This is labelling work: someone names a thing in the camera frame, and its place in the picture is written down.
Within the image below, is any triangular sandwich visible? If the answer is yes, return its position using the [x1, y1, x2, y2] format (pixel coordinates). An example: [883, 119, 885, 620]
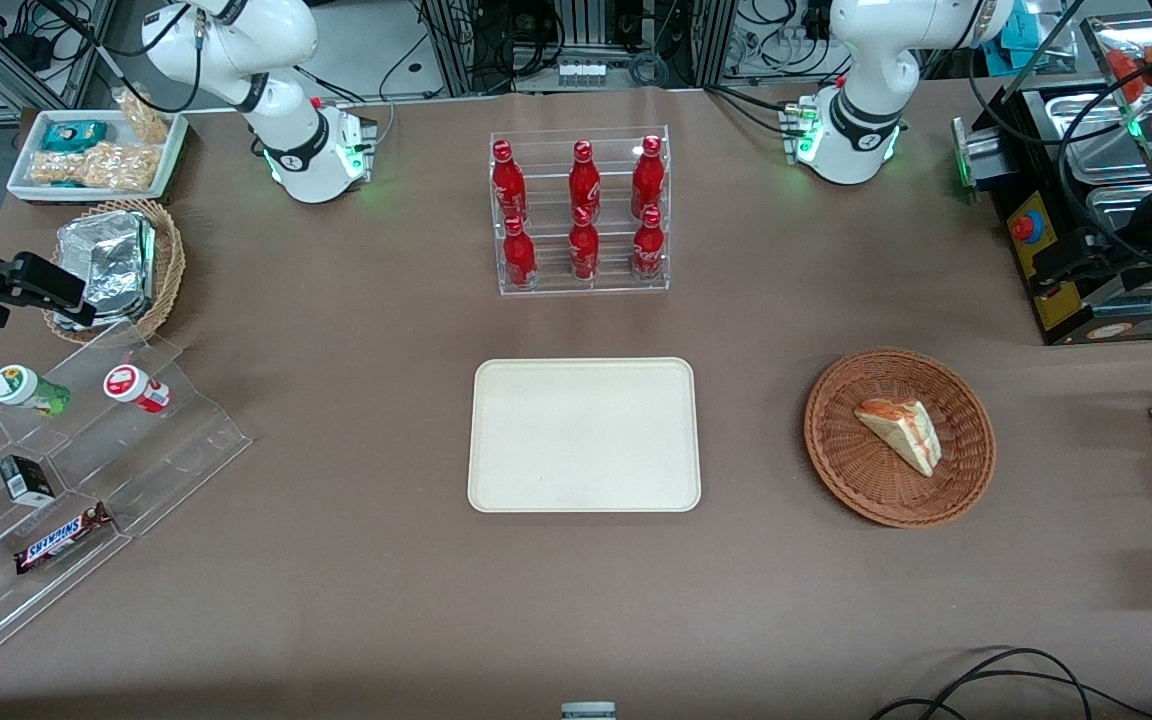
[853, 397, 943, 479]

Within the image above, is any white rectangular snack tray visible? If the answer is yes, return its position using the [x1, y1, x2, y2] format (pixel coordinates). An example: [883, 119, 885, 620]
[6, 107, 190, 205]

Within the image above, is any tan deep wicker basket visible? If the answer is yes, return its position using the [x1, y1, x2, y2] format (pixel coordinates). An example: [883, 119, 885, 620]
[40, 197, 187, 346]

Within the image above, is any brown round wicker basket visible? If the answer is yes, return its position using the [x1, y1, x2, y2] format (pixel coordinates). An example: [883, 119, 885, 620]
[803, 346, 997, 529]

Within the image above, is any cream rectangular tray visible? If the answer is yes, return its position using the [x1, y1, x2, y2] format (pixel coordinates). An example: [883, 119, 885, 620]
[467, 357, 703, 514]

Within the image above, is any black yellow food warmer cabinet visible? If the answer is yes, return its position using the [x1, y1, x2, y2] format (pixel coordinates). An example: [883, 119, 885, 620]
[970, 14, 1152, 347]

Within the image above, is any silver foil pack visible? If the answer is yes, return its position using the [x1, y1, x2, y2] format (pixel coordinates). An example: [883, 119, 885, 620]
[55, 209, 158, 327]

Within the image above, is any green bottle with white cap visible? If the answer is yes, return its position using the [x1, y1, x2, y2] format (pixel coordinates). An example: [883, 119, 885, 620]
[0, 364, 73, 418]

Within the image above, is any large clear peanut snack bag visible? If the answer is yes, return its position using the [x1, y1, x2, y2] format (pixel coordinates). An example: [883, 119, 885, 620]
[28, 141, 160, 192]

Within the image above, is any red bottle with white cap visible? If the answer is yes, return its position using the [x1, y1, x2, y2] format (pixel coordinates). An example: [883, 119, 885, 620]
[102, 363, 173, 415]

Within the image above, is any teal snack packet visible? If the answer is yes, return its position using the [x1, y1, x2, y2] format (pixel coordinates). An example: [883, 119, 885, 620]
[40, 119, 110, 154]

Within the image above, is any small black box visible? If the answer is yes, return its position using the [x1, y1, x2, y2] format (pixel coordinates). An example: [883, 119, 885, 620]
[0, 454, 58, 507]

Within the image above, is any small clear peanut snack bag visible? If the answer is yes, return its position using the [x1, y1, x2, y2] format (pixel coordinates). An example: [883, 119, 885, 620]
[113, 87, 173, 145]

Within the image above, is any clear acrylic stepped display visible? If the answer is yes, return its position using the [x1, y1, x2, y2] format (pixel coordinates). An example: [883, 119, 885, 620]
[0, 320, 255, 677]

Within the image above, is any teal box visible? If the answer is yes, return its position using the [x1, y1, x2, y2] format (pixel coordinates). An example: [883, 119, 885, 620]
[998, 0, 1075, 53]

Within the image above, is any Snickers chocolate bar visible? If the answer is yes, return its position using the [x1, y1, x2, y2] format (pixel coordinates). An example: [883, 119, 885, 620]
[13, 501, 115, 576]

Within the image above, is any red cola bottle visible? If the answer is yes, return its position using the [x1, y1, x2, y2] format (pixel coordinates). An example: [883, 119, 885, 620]
[491, 139, 528, 224]
[568, 139, 603, 215]
[631, 134, 666, 215]
[632, 204, 667, 282]
[568, 205, 601, 282]
[501, 214, 538, 290]

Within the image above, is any clear acrylic bottle rack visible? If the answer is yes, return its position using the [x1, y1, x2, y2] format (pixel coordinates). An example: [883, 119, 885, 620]
[489, 125, 672, 297]

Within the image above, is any black cable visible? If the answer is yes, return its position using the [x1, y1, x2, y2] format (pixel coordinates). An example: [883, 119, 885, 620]
[870, 647, 1152, 720]

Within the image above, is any aluminium frame rack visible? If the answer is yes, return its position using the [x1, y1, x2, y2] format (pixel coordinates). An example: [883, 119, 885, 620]
[414, 0, 739, 97]

